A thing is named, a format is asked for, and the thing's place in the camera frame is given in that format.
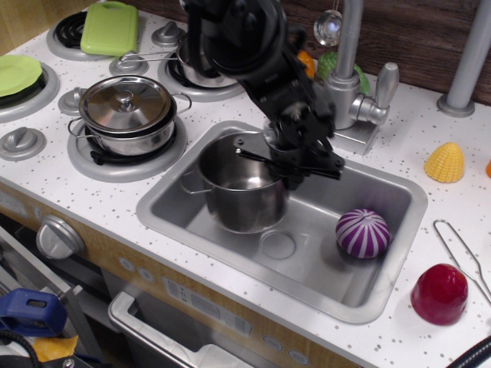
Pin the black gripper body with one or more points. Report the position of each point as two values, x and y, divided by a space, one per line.
295 144

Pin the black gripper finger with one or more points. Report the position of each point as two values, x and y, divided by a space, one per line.
294 178

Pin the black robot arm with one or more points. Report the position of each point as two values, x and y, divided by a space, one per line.
252 43

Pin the grey toy sink basin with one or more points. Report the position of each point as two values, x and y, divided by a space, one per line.
300 256

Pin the lidded steel pot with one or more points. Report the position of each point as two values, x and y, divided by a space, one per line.
127 115

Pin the silver toy faucet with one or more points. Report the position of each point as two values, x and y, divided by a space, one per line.
357 116

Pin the orange toy pumpkin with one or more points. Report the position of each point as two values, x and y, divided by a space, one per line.
308 63

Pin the green toy vegetable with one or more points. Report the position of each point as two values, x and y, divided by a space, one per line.
327 63

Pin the purple striped toy onion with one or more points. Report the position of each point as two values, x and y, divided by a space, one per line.
362 233

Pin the hanging steel ladle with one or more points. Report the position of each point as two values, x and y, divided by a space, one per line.
327 26

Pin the yellow toy corn piece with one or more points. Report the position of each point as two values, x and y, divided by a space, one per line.
446 164

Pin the grey stove knob back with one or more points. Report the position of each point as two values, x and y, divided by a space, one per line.
168 36

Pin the grey stove knob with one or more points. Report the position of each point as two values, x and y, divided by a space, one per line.
168 36
128 64
68 104
22 143

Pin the grey stove knob centre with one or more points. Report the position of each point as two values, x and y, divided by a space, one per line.
128 64

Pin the red toy apple half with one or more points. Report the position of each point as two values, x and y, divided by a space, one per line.
440 295

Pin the green toy cutting board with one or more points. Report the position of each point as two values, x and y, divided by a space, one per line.
110 28

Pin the grey stove knob middle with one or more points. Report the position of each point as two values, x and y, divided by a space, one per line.
68 104

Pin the grey oven knob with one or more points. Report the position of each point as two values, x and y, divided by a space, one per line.
57 240

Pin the black coil burner back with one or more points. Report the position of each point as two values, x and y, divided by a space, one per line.
69 31

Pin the grey stove knob front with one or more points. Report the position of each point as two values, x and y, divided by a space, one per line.
22 143

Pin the green toy plate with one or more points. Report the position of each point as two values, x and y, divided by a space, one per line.
18 72

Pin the blue clamp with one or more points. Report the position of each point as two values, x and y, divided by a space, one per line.
32 313

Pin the steel saucepan with handle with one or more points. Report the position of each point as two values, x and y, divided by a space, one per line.
182 59

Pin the grey vertical post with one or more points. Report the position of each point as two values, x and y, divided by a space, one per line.
458 101

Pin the silver oven door handle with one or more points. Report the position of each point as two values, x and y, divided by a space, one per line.
177 339

